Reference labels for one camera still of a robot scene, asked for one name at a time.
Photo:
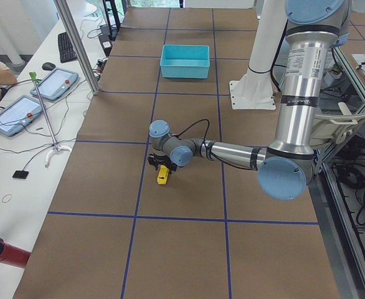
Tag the teach pendant tablet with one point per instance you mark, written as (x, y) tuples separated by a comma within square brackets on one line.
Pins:
[(56, 83), (18, 115)]

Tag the black keyboard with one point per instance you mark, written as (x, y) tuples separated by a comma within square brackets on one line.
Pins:
[(66, 51)]

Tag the metal rod with white hook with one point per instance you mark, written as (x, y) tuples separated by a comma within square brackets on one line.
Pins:
[(56, 147)]

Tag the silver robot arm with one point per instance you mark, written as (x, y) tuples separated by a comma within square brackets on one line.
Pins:
[(285, 166)]

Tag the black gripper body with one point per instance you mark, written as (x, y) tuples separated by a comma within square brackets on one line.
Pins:
[(163, 162)]

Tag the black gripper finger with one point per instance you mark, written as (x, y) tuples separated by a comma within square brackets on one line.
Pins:
[(171, 172)]

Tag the small black square pad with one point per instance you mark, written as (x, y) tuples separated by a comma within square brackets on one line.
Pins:
[(20, 174)]

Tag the near teach pendant tablet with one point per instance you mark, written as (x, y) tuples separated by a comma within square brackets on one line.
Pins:
[(18, 115)]

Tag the black computer mouse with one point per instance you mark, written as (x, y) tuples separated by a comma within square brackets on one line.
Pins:
[(48, 66)]

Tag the red tube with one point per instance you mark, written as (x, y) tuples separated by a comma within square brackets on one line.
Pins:
[(14, 256)]

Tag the black power adapter box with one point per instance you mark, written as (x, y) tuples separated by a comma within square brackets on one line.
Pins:
[(105, 39)]

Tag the far teach pendant tablet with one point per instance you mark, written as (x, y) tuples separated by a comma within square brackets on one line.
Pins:
[(56, 83)]

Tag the light blue plastic bin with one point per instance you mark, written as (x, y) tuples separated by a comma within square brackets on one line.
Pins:
[(185, 61)]

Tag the person's forearm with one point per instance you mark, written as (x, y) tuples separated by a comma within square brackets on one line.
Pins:
[(7, 77)]

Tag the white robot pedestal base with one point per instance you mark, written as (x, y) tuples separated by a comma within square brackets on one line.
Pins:
[(254, 91)]

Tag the rubber band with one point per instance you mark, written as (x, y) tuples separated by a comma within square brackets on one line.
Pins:
[(6, 198)]

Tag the yellow beetle toy car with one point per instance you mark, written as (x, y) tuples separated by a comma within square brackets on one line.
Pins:
[(163, 175)]

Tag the aluminium frame post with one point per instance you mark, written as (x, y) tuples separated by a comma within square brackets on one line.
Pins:
[(72, 31)]

